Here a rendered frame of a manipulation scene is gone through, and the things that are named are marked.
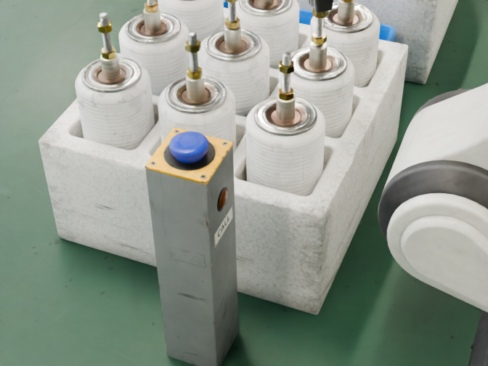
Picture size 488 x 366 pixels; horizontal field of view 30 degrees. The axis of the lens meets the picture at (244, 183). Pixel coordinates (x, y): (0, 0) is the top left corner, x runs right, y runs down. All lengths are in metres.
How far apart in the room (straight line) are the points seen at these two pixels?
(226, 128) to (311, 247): 0.18
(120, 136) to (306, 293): 0.31
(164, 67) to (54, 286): 0.33
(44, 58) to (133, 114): 0.55
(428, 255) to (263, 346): 0.37
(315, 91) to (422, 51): 0.44
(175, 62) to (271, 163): 0.24
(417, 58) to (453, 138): 0.72
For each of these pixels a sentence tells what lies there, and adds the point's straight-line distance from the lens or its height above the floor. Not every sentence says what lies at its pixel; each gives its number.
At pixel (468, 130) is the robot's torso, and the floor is 0.40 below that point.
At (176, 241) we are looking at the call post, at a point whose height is 0.22.
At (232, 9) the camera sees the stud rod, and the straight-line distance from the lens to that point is 1.19.
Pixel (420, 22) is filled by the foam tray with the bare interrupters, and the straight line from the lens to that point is 1.53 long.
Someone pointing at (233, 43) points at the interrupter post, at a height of 0.26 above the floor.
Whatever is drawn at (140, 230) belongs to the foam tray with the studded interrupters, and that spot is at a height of 0.07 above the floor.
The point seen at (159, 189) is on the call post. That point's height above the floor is 0.29.
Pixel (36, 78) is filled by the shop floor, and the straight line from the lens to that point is 1.64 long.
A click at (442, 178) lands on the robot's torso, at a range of 0.84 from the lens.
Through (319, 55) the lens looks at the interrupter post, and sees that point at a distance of 1.16.
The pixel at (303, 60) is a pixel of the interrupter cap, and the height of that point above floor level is 0.25.
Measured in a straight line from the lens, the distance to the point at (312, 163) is 1.10.
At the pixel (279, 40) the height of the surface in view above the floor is 0.22.
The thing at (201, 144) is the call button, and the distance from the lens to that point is 0.93.
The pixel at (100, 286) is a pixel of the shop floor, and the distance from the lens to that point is 1.25.
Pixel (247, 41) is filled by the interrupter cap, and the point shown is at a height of 0.25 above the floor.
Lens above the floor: 0.92
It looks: 42 degrees down
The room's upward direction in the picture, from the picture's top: 1 degrees counter-clockwise
